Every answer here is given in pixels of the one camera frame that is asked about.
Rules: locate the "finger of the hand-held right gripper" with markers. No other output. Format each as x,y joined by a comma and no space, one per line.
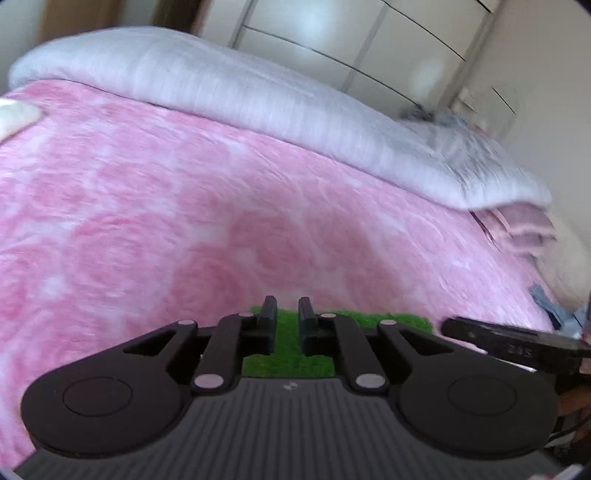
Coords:
466,330

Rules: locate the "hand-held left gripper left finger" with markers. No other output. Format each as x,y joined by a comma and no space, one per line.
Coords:
268,318

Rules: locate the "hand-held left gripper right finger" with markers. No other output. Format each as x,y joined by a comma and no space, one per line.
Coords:
305,318

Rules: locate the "green knit sweater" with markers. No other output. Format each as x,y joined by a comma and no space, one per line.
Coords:
286,364

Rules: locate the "person's right hand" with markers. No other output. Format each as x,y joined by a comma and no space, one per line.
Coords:
577,399

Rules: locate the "blue denim jeans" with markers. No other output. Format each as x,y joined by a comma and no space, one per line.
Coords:
554,309

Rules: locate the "long white pillow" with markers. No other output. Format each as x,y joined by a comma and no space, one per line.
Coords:
572,267

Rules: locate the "purple pillow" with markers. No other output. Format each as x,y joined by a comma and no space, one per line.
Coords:
526,226

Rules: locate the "pink floral blanket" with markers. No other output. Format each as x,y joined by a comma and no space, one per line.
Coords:
161,207

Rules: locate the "blue grey cloth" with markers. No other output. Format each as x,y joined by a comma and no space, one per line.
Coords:
434,117

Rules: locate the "pale striped quilt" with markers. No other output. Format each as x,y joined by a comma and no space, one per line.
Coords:
231,92

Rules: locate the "white wardrobe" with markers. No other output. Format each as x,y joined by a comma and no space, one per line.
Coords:
369,37

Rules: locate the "wooden door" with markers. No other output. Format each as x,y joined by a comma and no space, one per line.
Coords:
78,11

